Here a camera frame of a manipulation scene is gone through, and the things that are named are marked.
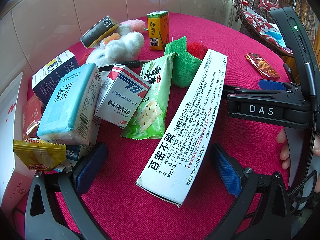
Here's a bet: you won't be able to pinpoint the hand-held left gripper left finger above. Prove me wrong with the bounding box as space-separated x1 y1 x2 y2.
24 142 108 240

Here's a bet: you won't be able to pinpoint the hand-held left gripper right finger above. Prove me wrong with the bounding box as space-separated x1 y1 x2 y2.
211 143 292 240

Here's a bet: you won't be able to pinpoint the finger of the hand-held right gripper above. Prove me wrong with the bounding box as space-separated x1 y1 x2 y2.
259 64 300 92
223 84 265 96

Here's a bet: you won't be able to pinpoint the white cardboard medicine box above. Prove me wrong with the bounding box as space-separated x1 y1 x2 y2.
54 116 102 173

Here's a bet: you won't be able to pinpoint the long white printed box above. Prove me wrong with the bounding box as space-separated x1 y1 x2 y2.
136 49 228 208

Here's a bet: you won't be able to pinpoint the yellow snack packet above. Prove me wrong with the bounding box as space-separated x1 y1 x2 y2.
13 139 67 172

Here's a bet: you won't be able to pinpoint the red plush toy green leaves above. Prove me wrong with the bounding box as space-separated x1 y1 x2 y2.
164 36 209 88

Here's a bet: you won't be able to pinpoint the teal tissue pack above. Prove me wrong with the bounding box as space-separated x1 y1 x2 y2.
37 63 102 145

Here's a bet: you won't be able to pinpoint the white red striped medicine box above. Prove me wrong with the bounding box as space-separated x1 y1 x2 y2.
94 64 152 130

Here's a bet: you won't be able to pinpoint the green cracker packet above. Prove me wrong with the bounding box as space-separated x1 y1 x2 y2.
120 52 175 140

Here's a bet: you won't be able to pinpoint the white cardboard storage box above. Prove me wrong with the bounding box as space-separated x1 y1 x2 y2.
0 71 40 215

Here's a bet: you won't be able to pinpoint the yellow green carton box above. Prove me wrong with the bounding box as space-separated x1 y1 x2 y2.
147 11 170 51

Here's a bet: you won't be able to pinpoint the navy white medicine box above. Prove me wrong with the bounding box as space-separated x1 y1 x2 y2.
32 50 83 107

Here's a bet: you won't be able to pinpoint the white plush toy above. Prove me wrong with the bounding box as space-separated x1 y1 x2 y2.
86 24 145 67

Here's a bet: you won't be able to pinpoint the person's right hand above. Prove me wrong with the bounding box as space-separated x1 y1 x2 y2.
276 128 293 170

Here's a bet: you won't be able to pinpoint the red cigarette pack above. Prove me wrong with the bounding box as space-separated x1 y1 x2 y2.
245 52 280 80

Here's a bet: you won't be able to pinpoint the blue cloth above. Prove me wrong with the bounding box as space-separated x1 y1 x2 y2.
266 29 287 48

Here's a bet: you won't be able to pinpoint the red white patterned cushion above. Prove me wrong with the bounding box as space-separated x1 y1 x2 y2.
244 7 288 48
257 0 282 10

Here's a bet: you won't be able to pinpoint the red orange small box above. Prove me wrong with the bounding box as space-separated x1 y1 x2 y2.
21 95 45 140

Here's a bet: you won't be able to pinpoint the wicker hanging chair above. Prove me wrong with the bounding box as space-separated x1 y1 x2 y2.
231 0 320 55

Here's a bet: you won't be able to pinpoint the black pen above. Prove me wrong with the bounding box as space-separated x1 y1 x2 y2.
97 59 150 71

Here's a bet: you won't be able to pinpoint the pink plush toy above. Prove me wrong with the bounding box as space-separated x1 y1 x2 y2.
122 19 146 32

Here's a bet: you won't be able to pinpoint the yellow trimmed medicine box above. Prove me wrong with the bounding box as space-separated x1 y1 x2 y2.
80 15 121 49

